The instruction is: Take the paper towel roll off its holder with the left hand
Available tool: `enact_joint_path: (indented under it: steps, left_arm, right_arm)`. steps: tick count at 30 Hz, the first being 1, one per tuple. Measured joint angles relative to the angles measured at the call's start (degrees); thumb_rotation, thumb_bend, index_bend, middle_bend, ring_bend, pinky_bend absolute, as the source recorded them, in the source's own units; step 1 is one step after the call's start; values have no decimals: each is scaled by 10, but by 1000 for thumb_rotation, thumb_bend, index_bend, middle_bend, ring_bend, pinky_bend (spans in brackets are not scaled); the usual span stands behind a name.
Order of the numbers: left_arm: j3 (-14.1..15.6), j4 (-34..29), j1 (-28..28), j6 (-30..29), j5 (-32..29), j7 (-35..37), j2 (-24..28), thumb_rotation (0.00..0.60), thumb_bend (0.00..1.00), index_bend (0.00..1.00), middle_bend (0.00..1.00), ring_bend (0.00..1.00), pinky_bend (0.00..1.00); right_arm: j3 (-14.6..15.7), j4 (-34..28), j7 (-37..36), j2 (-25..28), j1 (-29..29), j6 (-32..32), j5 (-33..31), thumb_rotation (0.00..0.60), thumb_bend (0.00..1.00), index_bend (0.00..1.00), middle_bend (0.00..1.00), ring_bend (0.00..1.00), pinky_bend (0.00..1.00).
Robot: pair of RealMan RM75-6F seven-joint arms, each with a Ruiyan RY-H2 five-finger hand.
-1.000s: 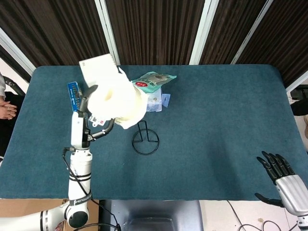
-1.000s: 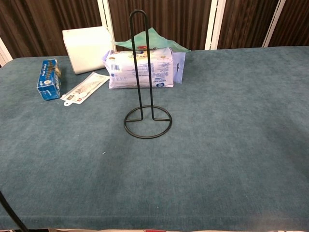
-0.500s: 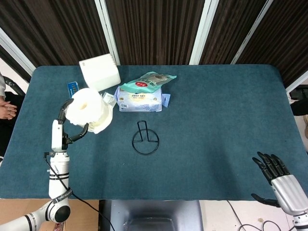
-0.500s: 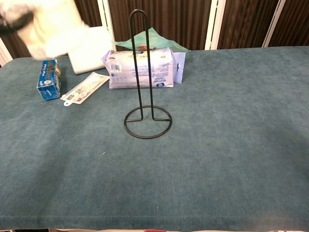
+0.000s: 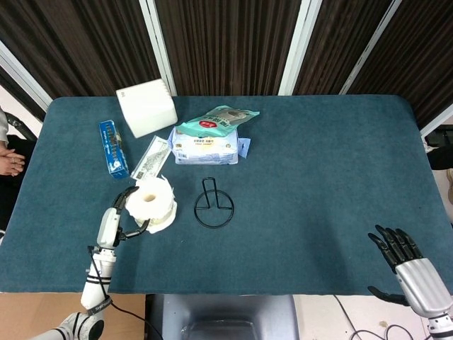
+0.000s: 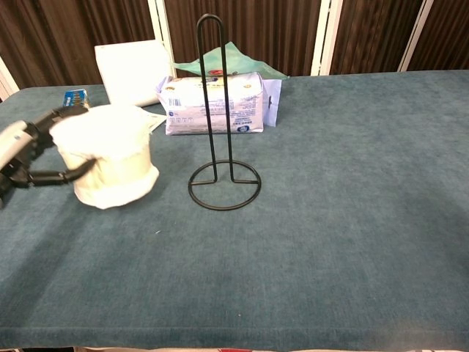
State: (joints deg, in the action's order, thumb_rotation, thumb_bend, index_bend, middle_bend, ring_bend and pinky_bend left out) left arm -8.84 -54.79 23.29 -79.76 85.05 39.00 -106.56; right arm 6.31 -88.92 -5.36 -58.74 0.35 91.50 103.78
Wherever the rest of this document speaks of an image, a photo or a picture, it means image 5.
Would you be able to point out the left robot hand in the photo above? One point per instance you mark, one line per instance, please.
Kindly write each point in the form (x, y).
(108, 226)

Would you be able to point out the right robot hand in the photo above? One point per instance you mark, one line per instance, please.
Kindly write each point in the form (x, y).
(417, 280)

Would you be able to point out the white toilet paper roll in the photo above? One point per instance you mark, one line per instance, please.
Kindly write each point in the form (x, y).
(148, 207)

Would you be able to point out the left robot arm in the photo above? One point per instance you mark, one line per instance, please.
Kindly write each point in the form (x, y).
(95, 287)

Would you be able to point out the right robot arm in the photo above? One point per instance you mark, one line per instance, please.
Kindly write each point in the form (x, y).
(440, 327)

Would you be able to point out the blue cardboard box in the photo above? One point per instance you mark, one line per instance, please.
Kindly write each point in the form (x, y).
(113, 150)

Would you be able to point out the flat clear plastic packet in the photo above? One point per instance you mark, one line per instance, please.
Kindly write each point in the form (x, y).
(150, 159)

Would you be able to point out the seated bystander white shirt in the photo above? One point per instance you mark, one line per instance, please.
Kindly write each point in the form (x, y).
(12, 161)

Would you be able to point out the white plastic tissue box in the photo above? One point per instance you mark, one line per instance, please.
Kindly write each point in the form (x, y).
(148, 110)

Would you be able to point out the pale blue tissue pack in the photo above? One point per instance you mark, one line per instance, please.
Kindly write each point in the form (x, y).
(205, 148)

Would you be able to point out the person legs with shoes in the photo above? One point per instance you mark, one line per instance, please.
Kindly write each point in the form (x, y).
(440, 156)

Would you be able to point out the black chair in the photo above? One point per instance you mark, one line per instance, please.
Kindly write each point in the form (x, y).
(21, 129)

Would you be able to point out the grey robot torso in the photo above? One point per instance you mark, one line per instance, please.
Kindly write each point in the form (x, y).
(219, 318)

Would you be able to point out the green plastic bag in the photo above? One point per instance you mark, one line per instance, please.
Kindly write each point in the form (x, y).
(219, 122)

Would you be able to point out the teal tablecloth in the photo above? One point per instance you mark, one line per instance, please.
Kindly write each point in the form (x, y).
(301, 177)

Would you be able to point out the small lavender hang packet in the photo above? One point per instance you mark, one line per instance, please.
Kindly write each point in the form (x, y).
(245, 148)

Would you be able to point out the brown partition screen white frames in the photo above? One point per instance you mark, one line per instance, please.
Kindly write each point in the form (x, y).
(226, 42)

